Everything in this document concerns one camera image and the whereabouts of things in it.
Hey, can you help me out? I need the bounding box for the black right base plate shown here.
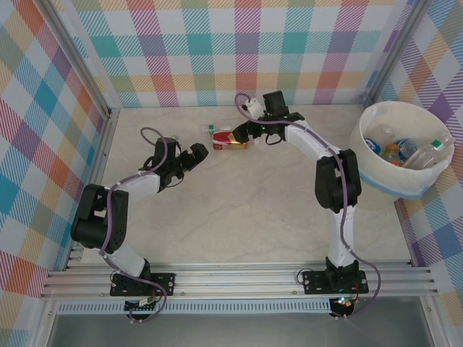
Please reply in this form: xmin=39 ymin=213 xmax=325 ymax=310
xmin=302 ymin=270 xmax=370 ymax=295

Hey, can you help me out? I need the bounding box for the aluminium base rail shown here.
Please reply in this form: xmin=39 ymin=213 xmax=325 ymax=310
xmin=39 ymin=260 xmax=438 ymax=299

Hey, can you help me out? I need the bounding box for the small electronics board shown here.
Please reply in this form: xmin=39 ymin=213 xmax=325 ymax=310
xmin=124 ymin=296 xmax=161 ymax=312
xmin=331 ymin=295 xmax=358 ymax=312

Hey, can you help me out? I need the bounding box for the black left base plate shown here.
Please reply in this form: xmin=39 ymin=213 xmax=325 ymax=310
xmin=110 ymin=272 xmax=177 ymax=297

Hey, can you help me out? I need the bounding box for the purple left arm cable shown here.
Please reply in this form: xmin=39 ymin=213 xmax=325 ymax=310
xmin=99 ymin=127 xmax=182 ymax=325

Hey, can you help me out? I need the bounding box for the clear bottle white green cap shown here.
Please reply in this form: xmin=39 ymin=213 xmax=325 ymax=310
xmin=201 ymin=124 xmax=234 ymax=135

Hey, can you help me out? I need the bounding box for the orange bottle brown cap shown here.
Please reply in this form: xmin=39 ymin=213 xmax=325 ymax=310
xmin=381 ymin=143 xmax=403 ymax=167

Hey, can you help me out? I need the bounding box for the aluminium frame post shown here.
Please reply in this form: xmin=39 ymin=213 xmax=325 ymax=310
xmin=361 ymin=0 xmax=431 ymax=109
xmin=38 ymin=0 xmax=122 ymax=120

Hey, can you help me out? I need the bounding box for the white slotted cable duct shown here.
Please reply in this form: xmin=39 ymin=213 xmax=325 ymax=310
xmin=57 ymin=302 xmax=332 ymax=314

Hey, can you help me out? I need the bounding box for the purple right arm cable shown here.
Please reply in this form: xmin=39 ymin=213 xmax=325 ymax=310
xmin=234 ymin=93 xmax=383 ymax=321

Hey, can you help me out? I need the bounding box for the white fabric bin blue stripe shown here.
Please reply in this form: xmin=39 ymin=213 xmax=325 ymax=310
xmin=349 ymin=100 xmax=455 ymax=200

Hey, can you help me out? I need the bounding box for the red gold plastic bottle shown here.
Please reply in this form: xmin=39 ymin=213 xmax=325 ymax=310
xmin=211 ymin=129 xmax=261 ymax=152

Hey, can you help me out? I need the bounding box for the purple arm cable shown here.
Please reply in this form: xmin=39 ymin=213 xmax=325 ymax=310
xmin=99 ymin=127 xmax=182 ymax=325
xmin=234 ymin=93 xmax=383 ymax=321

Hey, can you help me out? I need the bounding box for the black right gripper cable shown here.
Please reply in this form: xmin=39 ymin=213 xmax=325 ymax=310
xmin=263 ymin=132 xmax=286 ymax=146

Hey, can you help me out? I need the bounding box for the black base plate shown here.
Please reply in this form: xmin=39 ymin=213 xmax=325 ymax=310
xmin=110 ymin=272 xmax=177 ymax=297
xmin=302 ymin=270 xmax=370 ymax=295

